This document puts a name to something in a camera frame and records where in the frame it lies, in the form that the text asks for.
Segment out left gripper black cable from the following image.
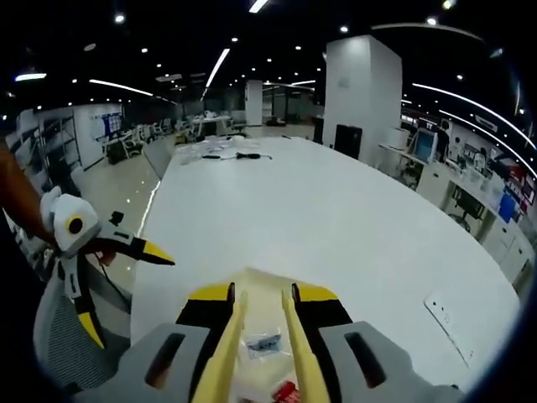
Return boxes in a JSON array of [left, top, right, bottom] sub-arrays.
[[97, 251, 132, 312]]

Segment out light blue screen machine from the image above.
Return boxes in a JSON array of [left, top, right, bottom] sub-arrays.
[[413, 128, 440, 163]]

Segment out black office chair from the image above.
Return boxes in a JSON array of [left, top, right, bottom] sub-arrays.
[[335, 123, 363, 161]]

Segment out grey mesh office chair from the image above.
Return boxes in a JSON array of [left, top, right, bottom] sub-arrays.
[[35, 268, 139, 392]]

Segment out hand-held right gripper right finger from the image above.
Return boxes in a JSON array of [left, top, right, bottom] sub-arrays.
[[291, 281, 465, 403]]

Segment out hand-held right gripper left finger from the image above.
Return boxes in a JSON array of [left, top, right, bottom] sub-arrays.
[[73, 281, 237, 403]]

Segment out blue box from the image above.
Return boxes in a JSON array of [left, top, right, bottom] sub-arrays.
[[498, 191, 519, 224]]

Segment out beige hexagonal container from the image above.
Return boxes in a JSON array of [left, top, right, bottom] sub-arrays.
[[201, 266, 332, 403]]

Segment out clear blue-white packet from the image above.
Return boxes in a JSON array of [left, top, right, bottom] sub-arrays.
[[237, 332, 295, 391]]

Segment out black desk chair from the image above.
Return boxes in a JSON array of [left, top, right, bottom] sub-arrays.
[[450, 186, 488, 230]]

